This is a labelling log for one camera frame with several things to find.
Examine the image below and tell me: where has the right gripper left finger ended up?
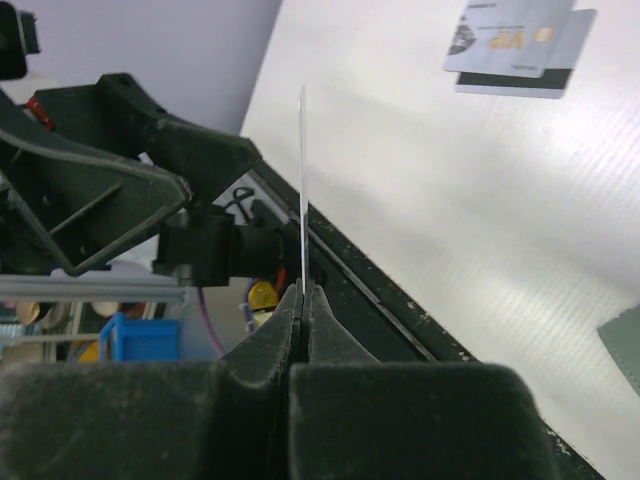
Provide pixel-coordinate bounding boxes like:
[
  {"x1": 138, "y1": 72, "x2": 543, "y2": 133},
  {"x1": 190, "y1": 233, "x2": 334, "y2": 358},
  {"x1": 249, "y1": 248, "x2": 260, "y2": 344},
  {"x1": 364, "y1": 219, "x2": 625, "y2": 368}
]
[{"x1": 1, "y1": 287, "x2": 302, "y2": 479}]

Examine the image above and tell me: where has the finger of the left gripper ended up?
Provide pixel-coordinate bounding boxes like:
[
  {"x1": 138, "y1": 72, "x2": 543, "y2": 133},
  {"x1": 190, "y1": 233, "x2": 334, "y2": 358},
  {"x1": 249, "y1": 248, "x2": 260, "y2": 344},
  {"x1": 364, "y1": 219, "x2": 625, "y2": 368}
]
[{"x1": 33, "y1": 73, "x2": 261, "y2": 203}]

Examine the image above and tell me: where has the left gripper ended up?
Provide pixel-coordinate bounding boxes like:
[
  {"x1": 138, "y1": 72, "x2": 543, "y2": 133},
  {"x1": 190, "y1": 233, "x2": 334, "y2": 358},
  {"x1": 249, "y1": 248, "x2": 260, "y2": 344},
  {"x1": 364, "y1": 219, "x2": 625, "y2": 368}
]
[{"x1": 1, "y1": 92, "x2": 191, "y2": 276}]

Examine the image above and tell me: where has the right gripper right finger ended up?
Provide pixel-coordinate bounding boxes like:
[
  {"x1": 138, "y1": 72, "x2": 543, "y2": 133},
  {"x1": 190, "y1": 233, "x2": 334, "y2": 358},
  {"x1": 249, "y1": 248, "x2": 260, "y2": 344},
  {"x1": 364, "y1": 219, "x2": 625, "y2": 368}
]
[{"x1": 289, "y1": 287, "x2": 560, "y2": 479}]

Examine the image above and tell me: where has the silver magnetic stripe card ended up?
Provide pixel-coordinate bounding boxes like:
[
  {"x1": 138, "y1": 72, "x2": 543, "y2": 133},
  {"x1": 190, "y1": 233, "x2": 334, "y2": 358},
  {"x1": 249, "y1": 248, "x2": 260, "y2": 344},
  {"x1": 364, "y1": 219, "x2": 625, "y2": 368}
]
[{"x1": 298, "y1": 85, "x2": 309, "y2": 295}]

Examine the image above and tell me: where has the green leather card holder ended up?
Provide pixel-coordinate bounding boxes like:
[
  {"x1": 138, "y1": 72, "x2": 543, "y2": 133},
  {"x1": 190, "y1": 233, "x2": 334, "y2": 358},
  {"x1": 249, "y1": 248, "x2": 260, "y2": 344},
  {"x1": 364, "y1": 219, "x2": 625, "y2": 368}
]
[{"x1": 597, "y1": 305, "x2": 640, "y2": 394}]

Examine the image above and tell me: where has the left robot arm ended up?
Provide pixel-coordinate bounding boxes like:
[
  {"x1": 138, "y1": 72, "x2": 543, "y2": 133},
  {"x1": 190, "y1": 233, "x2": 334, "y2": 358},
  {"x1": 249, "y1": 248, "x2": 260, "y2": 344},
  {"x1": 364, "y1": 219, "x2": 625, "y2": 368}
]
[{"x1": 1, "y1": 73, "x2": 296, "y2": 287}]

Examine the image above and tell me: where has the card under patterned card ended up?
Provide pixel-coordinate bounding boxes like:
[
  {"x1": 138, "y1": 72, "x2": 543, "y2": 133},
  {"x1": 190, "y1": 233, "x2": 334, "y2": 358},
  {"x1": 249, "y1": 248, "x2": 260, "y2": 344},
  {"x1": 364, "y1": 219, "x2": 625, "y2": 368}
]
[{"x1": 454, "y1": 7, "x2": 599, "y2": 100}]

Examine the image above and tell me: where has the patterned credit card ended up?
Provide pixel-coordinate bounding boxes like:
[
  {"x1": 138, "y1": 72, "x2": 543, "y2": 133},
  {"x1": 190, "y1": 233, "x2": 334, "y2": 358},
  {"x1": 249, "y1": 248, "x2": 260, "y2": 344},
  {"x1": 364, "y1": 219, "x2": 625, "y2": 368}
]
[{"x1": 443, "y1": 0, "x2": 574, "y2": 78}]

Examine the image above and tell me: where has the blue plastic bin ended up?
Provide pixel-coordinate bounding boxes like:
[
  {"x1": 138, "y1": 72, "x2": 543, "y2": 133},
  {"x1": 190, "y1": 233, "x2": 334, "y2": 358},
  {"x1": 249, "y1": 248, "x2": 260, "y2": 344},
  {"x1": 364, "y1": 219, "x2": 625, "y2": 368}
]
[{"x1": 98, "y1": 312, "x2": 180, "y2": 362}]

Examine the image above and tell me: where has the background storage shelf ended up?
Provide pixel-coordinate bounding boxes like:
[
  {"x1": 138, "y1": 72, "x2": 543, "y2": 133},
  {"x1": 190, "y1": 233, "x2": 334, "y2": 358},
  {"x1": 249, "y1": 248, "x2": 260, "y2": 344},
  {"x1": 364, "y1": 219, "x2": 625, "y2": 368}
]
[{"x1": 1, "y1": 300, "x2": 158, "y2": 367}]

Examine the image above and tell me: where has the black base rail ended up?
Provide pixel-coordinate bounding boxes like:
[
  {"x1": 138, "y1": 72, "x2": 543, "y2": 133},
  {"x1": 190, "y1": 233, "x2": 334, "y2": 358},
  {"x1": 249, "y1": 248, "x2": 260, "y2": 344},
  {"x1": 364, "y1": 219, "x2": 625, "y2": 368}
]
[{"x1": 209, "y1": 164, "x2": 609, "y2": 480}]

